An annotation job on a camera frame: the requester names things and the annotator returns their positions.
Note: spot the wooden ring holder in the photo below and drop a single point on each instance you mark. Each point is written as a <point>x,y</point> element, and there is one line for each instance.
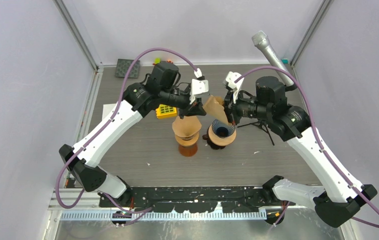
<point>187,141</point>

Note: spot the dark grey baseplate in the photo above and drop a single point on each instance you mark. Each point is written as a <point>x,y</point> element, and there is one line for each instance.
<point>122,67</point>

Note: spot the small toy train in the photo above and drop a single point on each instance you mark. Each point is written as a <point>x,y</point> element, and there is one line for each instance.
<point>158,60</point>

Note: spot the silver microphone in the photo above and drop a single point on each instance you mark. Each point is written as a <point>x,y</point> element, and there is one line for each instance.
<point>261,42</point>

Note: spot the amber glass carafe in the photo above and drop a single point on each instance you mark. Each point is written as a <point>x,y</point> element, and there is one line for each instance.
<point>188,151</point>

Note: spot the blue dripper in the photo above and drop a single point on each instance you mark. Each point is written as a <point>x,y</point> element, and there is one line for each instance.
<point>222,130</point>

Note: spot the white paper coffee filter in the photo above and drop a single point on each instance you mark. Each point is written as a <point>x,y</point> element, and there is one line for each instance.
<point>108,110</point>

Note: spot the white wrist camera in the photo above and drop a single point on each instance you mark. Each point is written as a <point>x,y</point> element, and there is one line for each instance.
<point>198,89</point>
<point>233,82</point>

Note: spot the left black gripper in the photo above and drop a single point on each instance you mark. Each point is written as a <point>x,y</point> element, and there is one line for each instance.
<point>194,109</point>

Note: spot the brown glass dripper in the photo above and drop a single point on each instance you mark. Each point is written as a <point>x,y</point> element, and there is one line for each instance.
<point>211,144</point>

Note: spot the yellow green window block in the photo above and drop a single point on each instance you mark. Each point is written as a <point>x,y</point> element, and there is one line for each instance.
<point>165,111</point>

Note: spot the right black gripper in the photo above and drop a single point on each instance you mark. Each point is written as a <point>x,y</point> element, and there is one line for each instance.
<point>231,108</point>

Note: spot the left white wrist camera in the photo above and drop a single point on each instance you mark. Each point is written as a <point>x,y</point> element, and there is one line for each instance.
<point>198,89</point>

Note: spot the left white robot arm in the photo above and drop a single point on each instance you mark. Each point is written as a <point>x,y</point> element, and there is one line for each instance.
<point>160,87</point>

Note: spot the small teal block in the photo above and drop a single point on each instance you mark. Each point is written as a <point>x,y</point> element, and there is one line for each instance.
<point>285,61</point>

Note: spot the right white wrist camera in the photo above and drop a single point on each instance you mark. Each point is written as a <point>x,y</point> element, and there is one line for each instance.
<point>233,82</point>

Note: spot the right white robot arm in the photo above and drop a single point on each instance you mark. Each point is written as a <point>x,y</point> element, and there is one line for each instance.
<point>339,196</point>

